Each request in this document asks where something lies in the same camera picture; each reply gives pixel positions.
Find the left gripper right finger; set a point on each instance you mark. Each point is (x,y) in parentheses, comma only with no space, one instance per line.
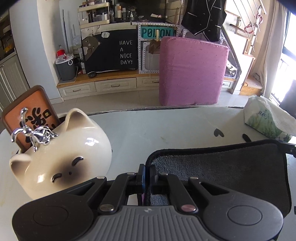
(153,177)

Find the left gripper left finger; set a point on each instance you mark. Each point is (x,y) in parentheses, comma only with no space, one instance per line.
(140,184)

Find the dark grey towel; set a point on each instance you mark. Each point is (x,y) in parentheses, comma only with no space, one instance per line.
(257,168)

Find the white ceramic cat pot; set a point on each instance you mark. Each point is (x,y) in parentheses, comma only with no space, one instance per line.
(81,151)

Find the silver metal figurine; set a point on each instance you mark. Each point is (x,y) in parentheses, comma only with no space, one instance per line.
(40,136)

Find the cream drawer tv bench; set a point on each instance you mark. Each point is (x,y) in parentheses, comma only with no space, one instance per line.
(110,82)

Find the pink upholstered chair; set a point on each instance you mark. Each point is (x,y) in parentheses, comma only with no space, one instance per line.
(191,71)

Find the brown orange sign plaque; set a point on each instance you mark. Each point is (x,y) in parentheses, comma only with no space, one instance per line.
(32,109)

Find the green tissue box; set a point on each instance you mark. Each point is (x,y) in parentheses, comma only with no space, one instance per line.
(269,119)

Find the grey trash bin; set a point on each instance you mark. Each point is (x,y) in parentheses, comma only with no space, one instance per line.
(66,67)

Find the wooden drying rack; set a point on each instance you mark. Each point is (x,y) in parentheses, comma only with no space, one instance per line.
(243,26)

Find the teal poison sign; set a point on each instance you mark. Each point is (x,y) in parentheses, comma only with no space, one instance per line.
(151,32)

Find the black hanging jacket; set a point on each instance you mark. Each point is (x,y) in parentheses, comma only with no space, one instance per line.
(205,17)

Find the wooden shelf with bottles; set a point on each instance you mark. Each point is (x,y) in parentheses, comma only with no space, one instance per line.
(93,13)

